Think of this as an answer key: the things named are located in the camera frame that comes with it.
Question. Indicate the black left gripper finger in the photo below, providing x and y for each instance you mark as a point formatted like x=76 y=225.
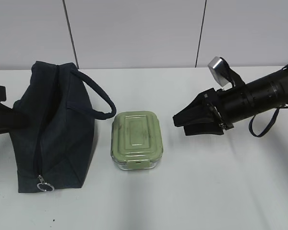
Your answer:
x=11 y=119

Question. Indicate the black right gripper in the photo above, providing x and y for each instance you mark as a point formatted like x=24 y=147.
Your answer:
x=204 y=115

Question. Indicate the dark blue lunch bag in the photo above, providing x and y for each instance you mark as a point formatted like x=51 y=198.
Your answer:
x=55 y=151

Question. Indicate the green lidded glass container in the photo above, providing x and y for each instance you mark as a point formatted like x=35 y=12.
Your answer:
x=136 y=140

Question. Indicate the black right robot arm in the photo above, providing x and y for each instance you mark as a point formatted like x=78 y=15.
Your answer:
x=246 y=100

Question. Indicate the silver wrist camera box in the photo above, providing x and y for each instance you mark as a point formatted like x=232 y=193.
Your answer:
x=219 y=69

